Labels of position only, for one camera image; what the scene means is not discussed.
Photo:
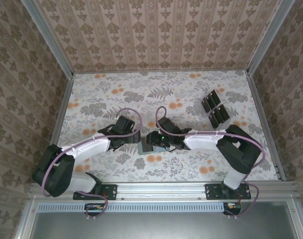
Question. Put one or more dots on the grey-green rectangular block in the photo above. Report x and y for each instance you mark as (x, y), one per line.
(146, 148)

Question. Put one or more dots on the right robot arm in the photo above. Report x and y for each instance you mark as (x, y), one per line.
(201, 142)

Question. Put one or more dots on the aluminium frame post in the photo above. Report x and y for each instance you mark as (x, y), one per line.
(268, 37)
(49, 37)

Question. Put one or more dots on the aluminium mounting rail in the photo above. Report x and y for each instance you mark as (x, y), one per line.
(161, 190)

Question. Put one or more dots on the aluminium table side rail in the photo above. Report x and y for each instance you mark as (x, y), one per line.
(263, 119)
(64, 112)

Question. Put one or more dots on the black credit card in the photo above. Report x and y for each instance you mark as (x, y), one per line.
(214, 96)
(210, 100)
(213, 120)
(223, 112)
(205, 104)
(218, 116)

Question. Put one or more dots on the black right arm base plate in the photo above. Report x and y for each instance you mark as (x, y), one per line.
(211, 191)

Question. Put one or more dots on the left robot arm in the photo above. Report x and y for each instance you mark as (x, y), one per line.
(91, 149)

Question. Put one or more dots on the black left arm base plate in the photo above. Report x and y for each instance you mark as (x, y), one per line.
(111, 191)

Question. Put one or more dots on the black battery holder rack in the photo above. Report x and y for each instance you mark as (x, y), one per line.
(232, 111)

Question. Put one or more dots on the grey metal panel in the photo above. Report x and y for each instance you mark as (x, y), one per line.
(161, 225)

